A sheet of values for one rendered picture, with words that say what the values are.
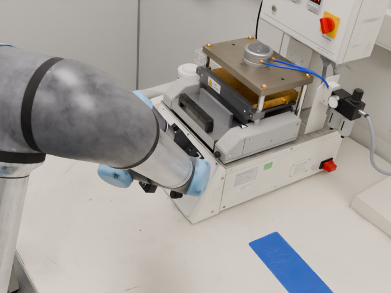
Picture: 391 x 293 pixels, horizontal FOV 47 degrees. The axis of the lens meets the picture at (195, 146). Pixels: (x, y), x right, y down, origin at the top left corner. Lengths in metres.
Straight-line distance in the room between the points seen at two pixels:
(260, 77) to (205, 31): 1.06
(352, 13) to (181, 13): 1.30
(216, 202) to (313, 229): 0.28
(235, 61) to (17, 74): 0.80
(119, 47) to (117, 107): 2.22
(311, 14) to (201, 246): 0.68
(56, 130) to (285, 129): 0.83
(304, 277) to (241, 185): 0.29
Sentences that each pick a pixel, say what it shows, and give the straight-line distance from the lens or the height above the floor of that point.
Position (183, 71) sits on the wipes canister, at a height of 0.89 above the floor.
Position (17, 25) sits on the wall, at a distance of 2.44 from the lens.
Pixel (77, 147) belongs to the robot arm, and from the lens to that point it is 0.52.
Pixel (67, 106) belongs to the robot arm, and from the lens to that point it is 0.50.
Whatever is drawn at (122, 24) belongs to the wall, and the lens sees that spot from 2.68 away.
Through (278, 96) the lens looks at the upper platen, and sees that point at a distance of 1.26.
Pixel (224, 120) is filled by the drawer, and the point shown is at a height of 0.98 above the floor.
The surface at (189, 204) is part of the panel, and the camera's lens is 1.25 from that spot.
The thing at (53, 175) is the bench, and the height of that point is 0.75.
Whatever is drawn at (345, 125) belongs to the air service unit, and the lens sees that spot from 1.26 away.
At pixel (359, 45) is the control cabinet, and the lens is 1.29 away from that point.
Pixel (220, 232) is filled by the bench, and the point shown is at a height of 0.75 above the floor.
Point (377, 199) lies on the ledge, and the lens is 1.43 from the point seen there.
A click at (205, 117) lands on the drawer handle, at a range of 1.18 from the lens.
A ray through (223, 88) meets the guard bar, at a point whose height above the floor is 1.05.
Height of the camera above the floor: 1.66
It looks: 37 degrees down
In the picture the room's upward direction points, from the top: 7 degrees clockwise
